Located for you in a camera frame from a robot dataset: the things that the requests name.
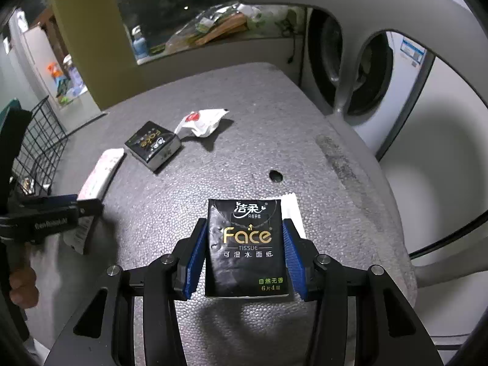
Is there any teal chair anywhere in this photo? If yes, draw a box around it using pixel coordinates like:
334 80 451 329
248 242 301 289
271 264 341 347
0 99 21 123

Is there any white plastic bag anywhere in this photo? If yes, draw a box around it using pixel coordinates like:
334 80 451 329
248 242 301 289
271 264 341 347
238 4 294 33

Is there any black tissue pack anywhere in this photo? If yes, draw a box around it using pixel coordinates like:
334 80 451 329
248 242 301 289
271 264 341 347
205 198 292 299
124 121 181 172

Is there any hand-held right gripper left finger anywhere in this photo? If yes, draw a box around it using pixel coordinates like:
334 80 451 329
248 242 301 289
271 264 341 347
44 217 210 366

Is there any white refrigerator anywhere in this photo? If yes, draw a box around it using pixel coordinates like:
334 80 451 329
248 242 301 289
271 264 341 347
8 9 63 111

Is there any white washing machine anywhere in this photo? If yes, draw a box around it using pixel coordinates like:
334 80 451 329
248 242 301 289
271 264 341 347
301 5 437 161

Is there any clear bag of food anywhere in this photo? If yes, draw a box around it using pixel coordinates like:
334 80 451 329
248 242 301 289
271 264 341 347
166 4 248 52

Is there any person's left hand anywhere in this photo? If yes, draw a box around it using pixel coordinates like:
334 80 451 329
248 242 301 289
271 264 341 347
8 265 40 309

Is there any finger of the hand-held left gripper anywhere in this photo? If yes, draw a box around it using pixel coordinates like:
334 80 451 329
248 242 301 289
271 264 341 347
75 198 105 221
17 194 79 209

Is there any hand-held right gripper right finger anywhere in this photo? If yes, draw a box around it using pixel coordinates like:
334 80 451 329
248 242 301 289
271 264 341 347
281 217 445 366

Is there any black power cable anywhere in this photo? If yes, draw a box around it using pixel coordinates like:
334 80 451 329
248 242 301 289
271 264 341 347
288 8 302 63

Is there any blue white bottle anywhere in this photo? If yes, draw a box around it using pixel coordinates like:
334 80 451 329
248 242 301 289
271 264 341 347
131 27 147 58

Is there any crumpled white red-label packet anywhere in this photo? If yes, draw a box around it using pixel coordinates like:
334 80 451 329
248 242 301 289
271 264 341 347
174 109 230 138

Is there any black wire basket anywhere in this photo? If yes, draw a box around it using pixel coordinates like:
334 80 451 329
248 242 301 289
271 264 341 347
9 96 69 199

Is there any yellow cabinet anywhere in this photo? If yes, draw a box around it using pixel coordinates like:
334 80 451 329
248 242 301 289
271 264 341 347
44 0 140 113

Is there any blue label sticker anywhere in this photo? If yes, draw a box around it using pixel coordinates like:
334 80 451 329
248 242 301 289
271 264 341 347
400 38 425 67

